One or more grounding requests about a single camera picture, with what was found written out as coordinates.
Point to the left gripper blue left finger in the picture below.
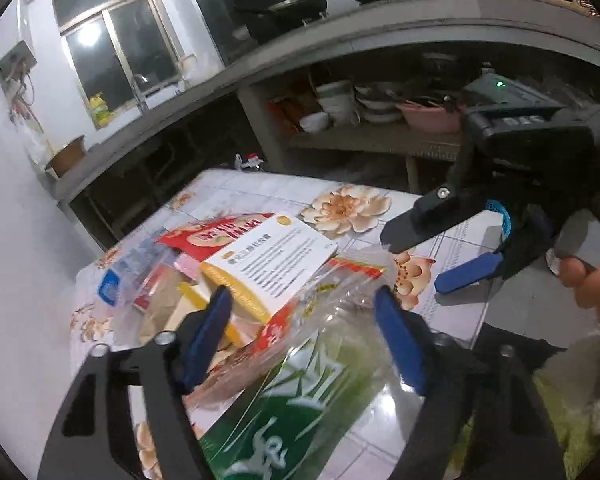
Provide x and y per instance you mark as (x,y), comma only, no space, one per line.
(197,355)

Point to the lower storage shelf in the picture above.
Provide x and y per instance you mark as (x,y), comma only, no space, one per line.
(394,139)

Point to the black wok pan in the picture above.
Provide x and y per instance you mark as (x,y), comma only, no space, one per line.
(302,11)

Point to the green clear plastic bag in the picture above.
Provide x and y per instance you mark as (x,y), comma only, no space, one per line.
(316,396)

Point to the pink plastic basin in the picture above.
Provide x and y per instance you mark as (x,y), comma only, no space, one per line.
(431,120)

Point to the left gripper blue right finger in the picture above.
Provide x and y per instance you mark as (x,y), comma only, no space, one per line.
(400,340)

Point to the blue white small carton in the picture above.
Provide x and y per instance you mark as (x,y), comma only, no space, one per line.
(124,276)

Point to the grey kitchen counter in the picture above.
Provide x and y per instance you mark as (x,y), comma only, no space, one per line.
(543,24)

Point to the kitchen window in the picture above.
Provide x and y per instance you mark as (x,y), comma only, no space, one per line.
(118,47)

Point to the stack of white bowls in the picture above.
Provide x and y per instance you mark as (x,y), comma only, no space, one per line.
(337,101)

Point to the person's right hand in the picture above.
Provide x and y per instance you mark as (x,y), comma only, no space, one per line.
(586,285)

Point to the pink wrapper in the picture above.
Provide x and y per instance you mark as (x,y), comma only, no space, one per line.
(187,265)

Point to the yellow bottle on windowsill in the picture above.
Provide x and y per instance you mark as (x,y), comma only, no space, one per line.
(100,110)

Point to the floral tablecloth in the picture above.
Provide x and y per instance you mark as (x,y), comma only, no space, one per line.
(350,215)

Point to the yellow white paper box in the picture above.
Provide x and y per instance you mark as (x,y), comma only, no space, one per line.
(267,266)

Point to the red snack bag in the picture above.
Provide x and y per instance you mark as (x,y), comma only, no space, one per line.
(201,240)

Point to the brown clay pot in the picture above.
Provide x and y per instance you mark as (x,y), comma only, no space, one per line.
(67,157)

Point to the white ceramic bowl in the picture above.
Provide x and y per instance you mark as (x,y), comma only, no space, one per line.
(315,123)

